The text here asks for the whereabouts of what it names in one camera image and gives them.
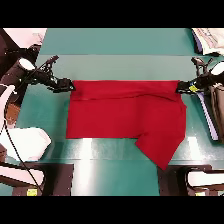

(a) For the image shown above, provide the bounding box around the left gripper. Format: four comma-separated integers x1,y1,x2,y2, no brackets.
49,77,76,94

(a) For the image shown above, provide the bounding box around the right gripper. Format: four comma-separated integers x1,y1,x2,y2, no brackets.
175,79,202,95

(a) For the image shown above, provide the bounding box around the red T-shirt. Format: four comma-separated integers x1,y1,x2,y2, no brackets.
65,79,189,172

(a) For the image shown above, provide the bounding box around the white garment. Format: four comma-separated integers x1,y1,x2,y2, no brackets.
191,27,224,56

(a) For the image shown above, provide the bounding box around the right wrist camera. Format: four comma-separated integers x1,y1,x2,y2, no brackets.
190,56,214,77

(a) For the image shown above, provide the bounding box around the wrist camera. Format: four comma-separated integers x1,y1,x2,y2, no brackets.
190,56,214,77
40,54,61,75

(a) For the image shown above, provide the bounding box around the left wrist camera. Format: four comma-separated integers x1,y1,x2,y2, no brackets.
40,54,61,75

